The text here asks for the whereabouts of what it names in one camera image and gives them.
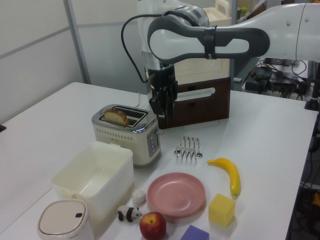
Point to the cream and chrome toaster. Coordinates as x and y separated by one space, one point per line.
120 142

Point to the metal toast rack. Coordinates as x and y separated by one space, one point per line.
187 150

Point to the small white lidded bin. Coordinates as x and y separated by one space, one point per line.
62 220

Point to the toasted bread slice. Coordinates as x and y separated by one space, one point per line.
116 115

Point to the black camera stand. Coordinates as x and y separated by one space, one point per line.
313 100

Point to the small white figurine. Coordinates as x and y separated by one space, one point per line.
138 197

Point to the white plastic storage box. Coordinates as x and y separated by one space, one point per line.
100 170

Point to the panda figurine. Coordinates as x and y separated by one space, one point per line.
130 213

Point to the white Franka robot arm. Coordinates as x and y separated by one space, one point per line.
175 42

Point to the purple foam cube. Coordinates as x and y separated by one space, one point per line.
195 233

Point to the dark brown drawer box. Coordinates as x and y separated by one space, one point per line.
200 112

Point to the pink plate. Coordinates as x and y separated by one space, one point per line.
176 193

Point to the yellow banana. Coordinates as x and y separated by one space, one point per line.
231 171

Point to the red apple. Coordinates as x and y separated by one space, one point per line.
152 226

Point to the yellow foam cube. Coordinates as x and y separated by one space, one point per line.
221 211

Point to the small grey block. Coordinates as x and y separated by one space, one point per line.
237 80

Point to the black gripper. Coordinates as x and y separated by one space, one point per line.
162 77

